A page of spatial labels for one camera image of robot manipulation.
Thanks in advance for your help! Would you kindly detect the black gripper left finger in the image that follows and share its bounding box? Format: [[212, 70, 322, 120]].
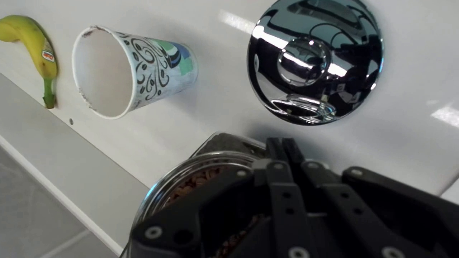
[[129, 136, 308, 258]]

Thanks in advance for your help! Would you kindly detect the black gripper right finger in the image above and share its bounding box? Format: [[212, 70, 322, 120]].
[[282, 136, 459, 258]]

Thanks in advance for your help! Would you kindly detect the patterned paper cup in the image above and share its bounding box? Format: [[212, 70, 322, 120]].
[[70, 24, 199, 120]]

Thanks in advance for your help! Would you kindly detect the chrome jar lid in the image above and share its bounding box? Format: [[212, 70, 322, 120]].
[[246, 0, 385, 125]]

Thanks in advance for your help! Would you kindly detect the yellow banana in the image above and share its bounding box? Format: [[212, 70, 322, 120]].
[[0, 12, 60, 110]]

